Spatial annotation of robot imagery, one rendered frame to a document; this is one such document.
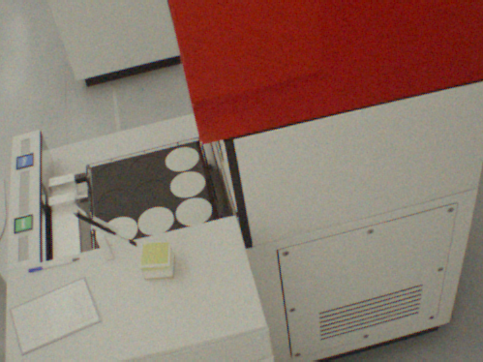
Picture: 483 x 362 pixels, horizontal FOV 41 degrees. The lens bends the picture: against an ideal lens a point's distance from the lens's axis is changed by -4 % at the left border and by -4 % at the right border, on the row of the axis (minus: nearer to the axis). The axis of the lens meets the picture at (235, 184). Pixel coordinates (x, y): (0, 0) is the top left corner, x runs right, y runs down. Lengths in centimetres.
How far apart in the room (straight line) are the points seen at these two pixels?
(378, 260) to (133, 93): 213
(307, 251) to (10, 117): 245
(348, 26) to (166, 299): 75
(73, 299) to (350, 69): 86
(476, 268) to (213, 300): 150
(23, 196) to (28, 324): 46
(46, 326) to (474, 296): 172
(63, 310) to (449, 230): 115
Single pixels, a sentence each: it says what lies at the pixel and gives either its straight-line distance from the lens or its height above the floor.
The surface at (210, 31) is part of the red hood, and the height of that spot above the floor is 152.
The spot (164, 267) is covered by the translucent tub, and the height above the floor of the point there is 102.
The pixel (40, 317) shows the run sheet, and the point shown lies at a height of 97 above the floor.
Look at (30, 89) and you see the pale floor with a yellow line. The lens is 413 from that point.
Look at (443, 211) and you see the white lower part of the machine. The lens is 200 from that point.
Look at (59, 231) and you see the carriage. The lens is 195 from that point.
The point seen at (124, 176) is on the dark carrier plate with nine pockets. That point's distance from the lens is 200.
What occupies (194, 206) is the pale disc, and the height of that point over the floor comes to 90.
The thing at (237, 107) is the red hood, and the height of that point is 131.
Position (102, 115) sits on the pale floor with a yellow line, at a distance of 372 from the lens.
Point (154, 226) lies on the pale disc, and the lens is 184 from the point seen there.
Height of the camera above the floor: 226
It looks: 46 degrees down
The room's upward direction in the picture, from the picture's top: 11 degrees counter-clockwise
